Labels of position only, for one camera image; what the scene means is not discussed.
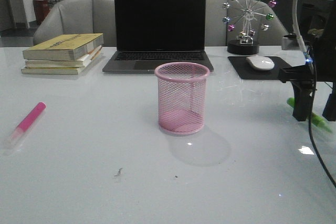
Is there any red trash bin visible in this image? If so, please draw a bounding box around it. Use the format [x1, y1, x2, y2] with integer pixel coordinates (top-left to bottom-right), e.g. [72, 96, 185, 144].
[33, 0, 50, 25]

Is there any white computer mouse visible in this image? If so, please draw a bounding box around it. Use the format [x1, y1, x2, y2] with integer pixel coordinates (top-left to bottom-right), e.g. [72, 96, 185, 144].
[246, 56, 275, 71]

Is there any black cable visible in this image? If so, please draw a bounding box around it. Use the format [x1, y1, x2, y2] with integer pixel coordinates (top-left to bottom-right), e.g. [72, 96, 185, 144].
[308, 47, 336, 188]

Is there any black mouse pad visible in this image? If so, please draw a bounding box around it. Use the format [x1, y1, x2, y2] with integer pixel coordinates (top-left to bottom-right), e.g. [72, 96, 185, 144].
[228, 56, 291, 80]

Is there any bottom yellow book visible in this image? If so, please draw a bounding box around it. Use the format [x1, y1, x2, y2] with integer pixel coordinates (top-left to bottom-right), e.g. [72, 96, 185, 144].
[21, 52, 101, 75]

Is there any right grey armchair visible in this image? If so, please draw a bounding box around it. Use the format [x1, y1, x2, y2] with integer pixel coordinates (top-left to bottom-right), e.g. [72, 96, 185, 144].
[205, 0, 288, 46]

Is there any middle white book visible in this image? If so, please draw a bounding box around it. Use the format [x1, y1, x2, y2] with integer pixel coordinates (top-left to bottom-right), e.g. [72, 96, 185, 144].
[25, 46, 102, 68]

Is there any olive sofa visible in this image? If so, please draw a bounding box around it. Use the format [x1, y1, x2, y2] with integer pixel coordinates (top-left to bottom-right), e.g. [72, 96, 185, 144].
[308, 28, 324, 38]

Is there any grey laptop computer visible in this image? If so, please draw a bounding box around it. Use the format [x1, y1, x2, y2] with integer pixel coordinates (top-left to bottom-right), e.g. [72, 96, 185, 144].
[102, 0, 214, 74]

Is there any left grey armchair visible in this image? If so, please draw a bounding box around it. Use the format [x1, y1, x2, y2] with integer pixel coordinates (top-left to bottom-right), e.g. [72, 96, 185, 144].
[33, 0, 117, 47]

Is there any white cable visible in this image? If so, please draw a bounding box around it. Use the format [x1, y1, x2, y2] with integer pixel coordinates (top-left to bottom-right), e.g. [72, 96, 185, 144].
[292, 0, 310, 54]

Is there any grey armchair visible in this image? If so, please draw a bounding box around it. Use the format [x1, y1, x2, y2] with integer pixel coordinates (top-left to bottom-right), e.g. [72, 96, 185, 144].
[33, 0, 117, 47]
[205, 0, 288, 46]

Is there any top yellow book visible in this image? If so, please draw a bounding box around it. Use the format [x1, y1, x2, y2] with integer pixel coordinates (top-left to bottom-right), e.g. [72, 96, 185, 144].
[23, 33, 104, 61]

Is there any yellow book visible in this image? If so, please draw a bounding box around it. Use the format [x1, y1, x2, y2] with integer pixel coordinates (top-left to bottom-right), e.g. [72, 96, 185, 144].
[21, 52, 101, 75]
[23, 33, 104, 61]

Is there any ferris wheel desk toy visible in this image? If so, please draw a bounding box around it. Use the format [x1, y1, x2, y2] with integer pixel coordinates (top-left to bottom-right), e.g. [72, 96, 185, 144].
[222, 0, 275, 55]

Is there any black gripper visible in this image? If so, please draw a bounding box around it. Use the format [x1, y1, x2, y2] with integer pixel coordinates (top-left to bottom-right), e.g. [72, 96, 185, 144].
[278, 0, 336, 121]

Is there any pink highlighter pen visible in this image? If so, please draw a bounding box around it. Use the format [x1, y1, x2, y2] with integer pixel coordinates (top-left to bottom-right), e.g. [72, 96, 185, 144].
[3, 102, 46, 150]

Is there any green highlighter pen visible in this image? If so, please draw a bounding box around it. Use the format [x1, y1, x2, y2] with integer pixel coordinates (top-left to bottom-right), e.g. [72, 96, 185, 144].
[286, 98, 333, 133]

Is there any pink mesh pen holder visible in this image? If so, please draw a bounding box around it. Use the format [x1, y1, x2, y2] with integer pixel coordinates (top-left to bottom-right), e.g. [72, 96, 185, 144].
[154, 62, 210, 135]

